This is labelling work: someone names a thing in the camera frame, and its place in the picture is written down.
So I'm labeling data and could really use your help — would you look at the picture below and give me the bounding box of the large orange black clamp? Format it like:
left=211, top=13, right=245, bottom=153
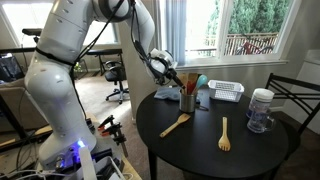
left=101, top=122, right=129, bottom=158

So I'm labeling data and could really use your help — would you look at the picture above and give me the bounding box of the black desk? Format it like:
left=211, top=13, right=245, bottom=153
left=85, top=48, right=123, bottom=68

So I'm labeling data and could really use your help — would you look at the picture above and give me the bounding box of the small orange black clamp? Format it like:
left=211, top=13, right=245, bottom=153
left=97, top=114, right=115, bottom=131

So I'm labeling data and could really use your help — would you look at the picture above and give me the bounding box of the green potted plant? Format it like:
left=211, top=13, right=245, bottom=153
left=73, top=61, right=83, bottom=73

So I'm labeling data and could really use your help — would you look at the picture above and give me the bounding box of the black metal chair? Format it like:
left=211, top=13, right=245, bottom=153
left=264, top=72, right=320, bottom=180

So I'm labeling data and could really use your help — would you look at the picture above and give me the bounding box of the white plastic basket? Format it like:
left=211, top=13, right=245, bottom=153
left=207, top=79, right=245, bottom=103

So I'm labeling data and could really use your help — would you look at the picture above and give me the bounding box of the clear glass mug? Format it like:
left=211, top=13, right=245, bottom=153
left=246, top=108, right=277, bottom=134

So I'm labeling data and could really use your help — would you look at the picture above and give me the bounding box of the white upright plastic piece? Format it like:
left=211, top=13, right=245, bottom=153
left=79, top=146, right=98, bottom=180

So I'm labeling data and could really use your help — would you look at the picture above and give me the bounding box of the wooden spork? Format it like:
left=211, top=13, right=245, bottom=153
left=218, top=116, right=232, bottom=153

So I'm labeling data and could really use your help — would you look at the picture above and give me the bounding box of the white window frame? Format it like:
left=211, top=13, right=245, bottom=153
left=182, top=0, right=303, bottom=69

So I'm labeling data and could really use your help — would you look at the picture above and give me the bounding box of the black bag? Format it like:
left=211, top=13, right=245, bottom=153
left=0, top=53, right=25, bottom=83

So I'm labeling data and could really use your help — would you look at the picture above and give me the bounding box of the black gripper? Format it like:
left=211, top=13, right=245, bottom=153
left=153, top=65, right=186, bottom=90

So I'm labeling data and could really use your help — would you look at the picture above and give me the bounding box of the narrow wooden turner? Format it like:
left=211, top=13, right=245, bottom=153
left=179, top=73, right=190, bottom=96

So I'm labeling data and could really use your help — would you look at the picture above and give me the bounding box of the black office chair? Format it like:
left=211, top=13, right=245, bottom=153
left=104, top=60, right=130, bottom=105

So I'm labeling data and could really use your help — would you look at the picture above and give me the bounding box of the grey blue curtain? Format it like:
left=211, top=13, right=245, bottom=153
left=165, top=0, right=187, bottom=67

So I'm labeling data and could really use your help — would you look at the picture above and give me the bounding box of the red bicycle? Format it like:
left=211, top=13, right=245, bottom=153
left=235, top=39, right=274, bottom=56

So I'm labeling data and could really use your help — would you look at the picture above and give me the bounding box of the red silicone spatula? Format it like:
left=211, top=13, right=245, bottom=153
left=186, top=80, right=198, bottom=96

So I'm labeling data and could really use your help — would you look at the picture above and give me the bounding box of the white wipes canister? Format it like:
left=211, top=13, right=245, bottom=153
left=245, top=87, right=275, bottom=121

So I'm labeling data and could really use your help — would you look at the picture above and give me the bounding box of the flat wooden spatula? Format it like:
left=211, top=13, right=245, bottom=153
left=159, top=112, right=192, bottom=139

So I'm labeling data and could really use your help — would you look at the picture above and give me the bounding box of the blue cloth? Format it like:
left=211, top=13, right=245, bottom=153
left=153, top=85, right=202, bottom=103

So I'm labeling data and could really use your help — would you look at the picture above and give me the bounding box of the silver metal tin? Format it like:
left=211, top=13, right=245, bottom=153
left=179, top=90, right=198, bottom=114

